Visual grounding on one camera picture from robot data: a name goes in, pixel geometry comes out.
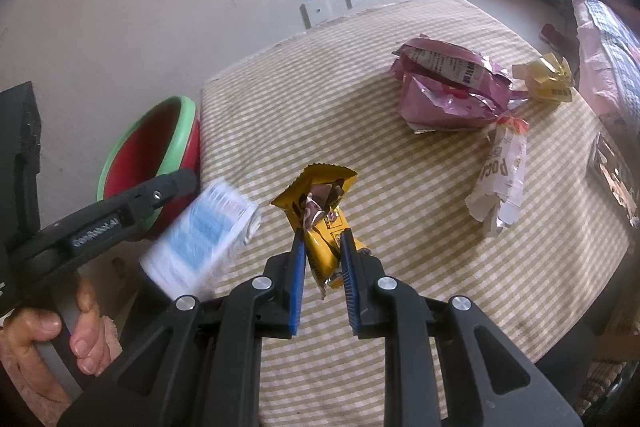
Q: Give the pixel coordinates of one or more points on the beige checked tablecloth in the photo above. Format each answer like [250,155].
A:
[350,107]

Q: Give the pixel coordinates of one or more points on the red slipper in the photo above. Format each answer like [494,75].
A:
[550,32]
[565,41]

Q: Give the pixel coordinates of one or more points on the person's left hand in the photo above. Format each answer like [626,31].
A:
[90,337]

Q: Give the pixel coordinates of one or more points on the white blue carton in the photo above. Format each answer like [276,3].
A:
[200,237]

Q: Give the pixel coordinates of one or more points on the green trash bin red inside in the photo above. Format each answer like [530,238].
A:
[140,147]

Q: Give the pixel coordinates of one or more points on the white snack wrapper orange end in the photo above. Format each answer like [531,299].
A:
[500,177]

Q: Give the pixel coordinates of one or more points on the orange yellow snack packet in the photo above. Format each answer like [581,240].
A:
[320,242]

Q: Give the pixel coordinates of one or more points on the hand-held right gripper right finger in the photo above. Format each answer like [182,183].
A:
[348,287]

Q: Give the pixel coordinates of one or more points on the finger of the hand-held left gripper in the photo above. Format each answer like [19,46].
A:
[160,199]

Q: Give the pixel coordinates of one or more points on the pink floral quilt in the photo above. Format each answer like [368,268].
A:
[600,87]

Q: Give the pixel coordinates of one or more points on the blue plaid blanket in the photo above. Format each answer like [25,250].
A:
[615,32]

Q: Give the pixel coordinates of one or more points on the pink foil wrapper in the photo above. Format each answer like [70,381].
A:
[450,102]

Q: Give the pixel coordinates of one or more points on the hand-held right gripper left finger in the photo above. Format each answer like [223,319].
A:
[298,287]

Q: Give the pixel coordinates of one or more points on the small yellow wrapper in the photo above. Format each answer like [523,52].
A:
[545,79]

